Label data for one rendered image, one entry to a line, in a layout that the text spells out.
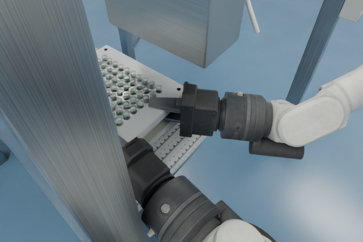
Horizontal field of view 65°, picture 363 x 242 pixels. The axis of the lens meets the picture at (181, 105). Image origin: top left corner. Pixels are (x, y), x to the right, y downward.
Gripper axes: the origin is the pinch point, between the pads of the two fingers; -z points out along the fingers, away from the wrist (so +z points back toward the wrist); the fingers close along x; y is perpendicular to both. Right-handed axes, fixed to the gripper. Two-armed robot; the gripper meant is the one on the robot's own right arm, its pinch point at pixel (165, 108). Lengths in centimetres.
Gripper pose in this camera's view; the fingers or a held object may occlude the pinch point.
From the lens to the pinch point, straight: 53.8
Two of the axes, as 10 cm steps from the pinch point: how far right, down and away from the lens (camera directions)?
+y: 1.1, -7.4, 6.6
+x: -0.3, 6.6, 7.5
